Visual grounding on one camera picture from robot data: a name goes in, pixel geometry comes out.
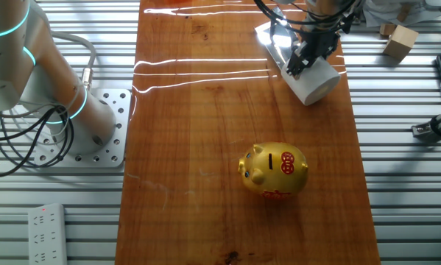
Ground black clamp tool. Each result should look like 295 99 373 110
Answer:
411 112 441 143

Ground white paper roll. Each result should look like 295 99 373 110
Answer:
281 54 342 107

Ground metal roll holder shelf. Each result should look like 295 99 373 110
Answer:
254 6 298 73

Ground small wooden block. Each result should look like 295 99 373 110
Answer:
379 22 397 37

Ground tan wooden piece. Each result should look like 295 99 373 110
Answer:
396 3 412 22

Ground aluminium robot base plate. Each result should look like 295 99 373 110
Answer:
34 88 133 169

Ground grey cable metal connector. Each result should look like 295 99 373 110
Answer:
47 30 97 91

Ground gold piggy bank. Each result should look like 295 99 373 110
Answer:
237 141 310 199

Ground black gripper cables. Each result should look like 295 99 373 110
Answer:
253 0 357 36

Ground white power strip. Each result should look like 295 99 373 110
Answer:
27 202 68 265

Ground grey cloth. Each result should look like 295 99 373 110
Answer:
363 0 441 27

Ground large wooden block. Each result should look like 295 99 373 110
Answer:
383 24 420 63

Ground black cable bundle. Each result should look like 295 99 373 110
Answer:
0 105 76 177

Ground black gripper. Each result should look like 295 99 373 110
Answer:
285 31 341 79

